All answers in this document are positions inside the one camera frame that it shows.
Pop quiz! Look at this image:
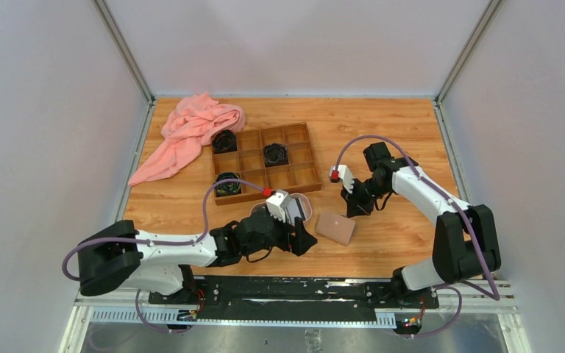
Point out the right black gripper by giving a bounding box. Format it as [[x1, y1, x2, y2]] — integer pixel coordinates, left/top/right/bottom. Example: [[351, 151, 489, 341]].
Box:
[[341, 176, 390, 218]]

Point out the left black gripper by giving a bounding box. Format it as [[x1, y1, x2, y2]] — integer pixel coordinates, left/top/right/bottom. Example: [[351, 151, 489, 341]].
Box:
[[242, 207, 317, 257]]

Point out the pink leather card holder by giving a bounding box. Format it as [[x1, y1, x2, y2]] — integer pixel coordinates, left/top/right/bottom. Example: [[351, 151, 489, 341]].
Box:
[[315, 211, 356, 246]]

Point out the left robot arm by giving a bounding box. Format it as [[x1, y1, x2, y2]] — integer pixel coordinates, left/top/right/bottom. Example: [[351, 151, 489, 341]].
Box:
[[75, 209, 318, 304]]

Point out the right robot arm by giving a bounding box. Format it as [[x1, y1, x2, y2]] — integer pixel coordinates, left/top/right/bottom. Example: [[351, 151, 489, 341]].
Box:
[[329, 137, 502, 307]]

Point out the pink oval tray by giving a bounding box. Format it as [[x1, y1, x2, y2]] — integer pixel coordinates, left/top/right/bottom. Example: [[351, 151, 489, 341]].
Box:
[[250, 190, 313, 225]]

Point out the brown wooden divider tray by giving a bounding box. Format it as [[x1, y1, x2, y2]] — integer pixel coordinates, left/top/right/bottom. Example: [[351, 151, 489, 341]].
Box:
[[212, 123, 321, 193]]

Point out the black flower cup front left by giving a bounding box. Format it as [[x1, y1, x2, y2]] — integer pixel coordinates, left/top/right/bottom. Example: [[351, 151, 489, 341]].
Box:
[[214, 172, 242, 197]]

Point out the black flower cup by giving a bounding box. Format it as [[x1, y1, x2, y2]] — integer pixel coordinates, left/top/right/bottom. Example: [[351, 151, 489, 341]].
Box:
[[214, 172, 242, 197], [211, 129, 238, 154], [263, 143, 289, 168]]

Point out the black flower cup centre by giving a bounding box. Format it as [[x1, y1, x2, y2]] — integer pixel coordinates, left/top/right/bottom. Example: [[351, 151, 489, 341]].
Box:
[[263, 143, 289, 168]]

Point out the black flower cup rear left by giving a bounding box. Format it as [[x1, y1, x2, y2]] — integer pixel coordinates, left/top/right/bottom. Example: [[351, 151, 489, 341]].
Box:
[[211, 129, 238, 154]]

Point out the pink crumpled cloth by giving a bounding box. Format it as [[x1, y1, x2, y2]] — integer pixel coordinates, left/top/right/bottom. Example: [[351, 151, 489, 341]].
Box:
[[128, 92, 246, 187]]

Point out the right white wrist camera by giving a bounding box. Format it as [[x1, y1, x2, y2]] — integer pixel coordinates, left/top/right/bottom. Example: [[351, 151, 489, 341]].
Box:
[[328, 165, 355, 193]]

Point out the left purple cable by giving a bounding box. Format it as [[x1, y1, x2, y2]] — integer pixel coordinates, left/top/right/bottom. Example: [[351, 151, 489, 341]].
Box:
[[62, 178, 274, 335]]

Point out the purple cable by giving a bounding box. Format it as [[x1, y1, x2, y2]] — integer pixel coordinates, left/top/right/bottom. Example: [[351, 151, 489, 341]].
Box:
[[333, 135, 502, 340], [62, 178, 274, 335]]

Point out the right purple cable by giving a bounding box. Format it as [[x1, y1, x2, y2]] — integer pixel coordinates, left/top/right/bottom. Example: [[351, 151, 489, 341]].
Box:
[[333, 135, 502, 340]]

